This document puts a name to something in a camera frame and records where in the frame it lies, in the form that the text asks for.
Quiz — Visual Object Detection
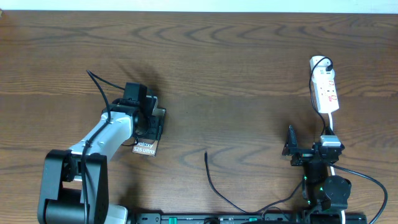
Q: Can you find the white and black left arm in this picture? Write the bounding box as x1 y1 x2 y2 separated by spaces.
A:
37 96 166 223

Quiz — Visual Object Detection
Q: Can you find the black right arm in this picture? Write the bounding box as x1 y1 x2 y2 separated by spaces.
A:
282 126 351 223

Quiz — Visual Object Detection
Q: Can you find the white USB charger adapter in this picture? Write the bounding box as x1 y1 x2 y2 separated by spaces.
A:
310 55 335 83

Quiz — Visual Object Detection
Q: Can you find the white power strip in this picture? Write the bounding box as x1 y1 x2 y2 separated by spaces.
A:
312 78 339 114

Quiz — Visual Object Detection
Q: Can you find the black USB charger cable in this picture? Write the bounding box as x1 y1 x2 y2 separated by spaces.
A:
203 56 334 215

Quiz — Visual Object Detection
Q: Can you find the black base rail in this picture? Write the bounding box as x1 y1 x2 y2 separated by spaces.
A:
135 212 368 224

